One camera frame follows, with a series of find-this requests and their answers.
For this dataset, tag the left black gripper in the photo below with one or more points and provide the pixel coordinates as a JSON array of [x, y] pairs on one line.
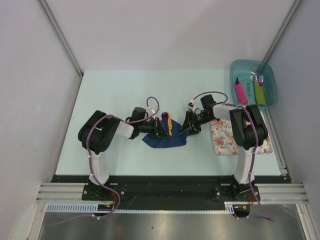
[[157, 130]]

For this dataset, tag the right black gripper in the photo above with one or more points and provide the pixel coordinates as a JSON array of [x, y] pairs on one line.
[[189, 121]]

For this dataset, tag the gold knife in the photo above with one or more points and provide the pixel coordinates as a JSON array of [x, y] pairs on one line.
[[169, 124]]

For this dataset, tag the dark blue paper napkin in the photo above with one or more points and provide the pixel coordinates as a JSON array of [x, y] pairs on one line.
[[174, 140]]

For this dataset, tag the purple spoon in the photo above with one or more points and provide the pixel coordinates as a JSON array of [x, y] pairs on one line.
[[165, 116]]

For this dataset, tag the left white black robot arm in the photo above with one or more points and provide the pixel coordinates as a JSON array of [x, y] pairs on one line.
[[99, 130]]

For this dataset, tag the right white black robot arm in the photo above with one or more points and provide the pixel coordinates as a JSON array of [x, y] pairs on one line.
[[249, 132]]

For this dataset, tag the green rolled napkin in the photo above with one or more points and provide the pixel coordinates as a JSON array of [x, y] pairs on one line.
[[259, 95]]

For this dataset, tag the floral cloth mat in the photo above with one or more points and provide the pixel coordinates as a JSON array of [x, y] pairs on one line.
[[222, 138]]

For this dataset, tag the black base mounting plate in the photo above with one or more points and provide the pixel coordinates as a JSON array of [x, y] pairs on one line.
[[155, 193]]

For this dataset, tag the teal plastic bin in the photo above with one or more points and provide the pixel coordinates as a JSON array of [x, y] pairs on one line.
[[246, 70]]

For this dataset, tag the iridescent fork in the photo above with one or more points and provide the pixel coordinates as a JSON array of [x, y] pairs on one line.
[[260, 80]]

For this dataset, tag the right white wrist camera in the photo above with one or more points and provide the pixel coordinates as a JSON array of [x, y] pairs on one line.
[[192, 107]]

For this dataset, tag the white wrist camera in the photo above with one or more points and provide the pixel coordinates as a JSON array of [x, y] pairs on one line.
[[192, 107], [153, 111]]

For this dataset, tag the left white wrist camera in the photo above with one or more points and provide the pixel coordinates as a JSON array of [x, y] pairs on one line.
[[153, 111]]

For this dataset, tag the aluminium rail frame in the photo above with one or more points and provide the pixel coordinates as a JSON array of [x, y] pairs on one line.
[[68, 217]]

